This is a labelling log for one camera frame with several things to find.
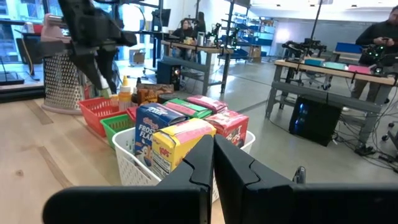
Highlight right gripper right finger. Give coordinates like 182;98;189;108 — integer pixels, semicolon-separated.
213;134;295;224

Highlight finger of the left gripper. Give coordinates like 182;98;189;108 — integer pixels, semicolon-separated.
96;48;119;95
70;52;104;91

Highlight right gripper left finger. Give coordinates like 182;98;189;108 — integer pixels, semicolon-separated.
157;134;215;224

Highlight orange bottle with white label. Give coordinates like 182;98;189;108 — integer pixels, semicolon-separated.
118;75;133;111

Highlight yellow Corn Pops cereal box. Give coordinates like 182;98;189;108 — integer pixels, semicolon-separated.
151;118;217;180

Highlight dark bottle with black nozzle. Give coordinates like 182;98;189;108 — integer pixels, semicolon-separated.
132;77;142;105

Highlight red mini cereal box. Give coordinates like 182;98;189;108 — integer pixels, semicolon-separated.
203;109;249;149

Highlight green Apple Jacks cereal box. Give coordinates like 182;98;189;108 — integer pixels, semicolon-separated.
163;98;214;119

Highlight blue Frosted Flakes cereal box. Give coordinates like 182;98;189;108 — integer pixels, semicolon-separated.
134;103;189;167

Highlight pink mini cereal box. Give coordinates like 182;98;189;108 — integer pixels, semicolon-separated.
186;95;228;114

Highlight spice jar with black lid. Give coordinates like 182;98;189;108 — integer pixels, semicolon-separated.
157;93;180;105

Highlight cardboard box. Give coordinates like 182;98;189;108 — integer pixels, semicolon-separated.
129;49;146;66

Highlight red plastic basket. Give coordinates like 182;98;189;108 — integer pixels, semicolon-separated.
77;96;128;138

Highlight green plastic basket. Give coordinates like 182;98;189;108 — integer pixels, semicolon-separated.
99;114;136;149

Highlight black clamp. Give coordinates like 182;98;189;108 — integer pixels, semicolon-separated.
292;166;307;185

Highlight black computer tower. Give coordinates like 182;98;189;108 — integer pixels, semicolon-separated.
156;60;183;91

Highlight dark side monitor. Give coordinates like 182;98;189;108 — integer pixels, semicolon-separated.
15;37;43;65

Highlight white plastic basket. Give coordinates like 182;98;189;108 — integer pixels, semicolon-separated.
111;126;256;203

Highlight black background monitor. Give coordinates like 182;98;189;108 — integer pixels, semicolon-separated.
151;8;172;32

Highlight flat black device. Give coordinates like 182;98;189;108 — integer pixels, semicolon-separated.
0;71;25;86

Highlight person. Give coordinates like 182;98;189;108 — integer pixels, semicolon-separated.
341;4;398;111
170;17;197;60
193;11;206;38

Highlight computer tower blue lights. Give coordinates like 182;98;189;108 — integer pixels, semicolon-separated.
289;96;343;147

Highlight teal box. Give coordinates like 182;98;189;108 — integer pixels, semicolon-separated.
323;61;346;70
303;58;325;67

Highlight blue storage shelf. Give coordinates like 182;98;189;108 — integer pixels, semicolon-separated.
231;12;277;60

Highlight chair base with casters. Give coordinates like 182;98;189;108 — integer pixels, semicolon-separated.
381;121;398;144

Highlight blue bin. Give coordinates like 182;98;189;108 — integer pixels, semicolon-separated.
335;42;361;54

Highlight black slanted pole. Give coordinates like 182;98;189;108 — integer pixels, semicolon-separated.
310;0;323;41

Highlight metal box grater pink frame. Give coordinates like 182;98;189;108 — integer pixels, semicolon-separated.
40;12;94;116

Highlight black aluminium table frame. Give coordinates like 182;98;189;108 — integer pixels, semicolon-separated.
0;85;46;103

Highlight wooden workbench grey frame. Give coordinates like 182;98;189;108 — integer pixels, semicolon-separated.
266;58;398;150
160;40;234;96

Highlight tangle of floor cables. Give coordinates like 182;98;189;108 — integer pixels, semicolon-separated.
334;93;398;174

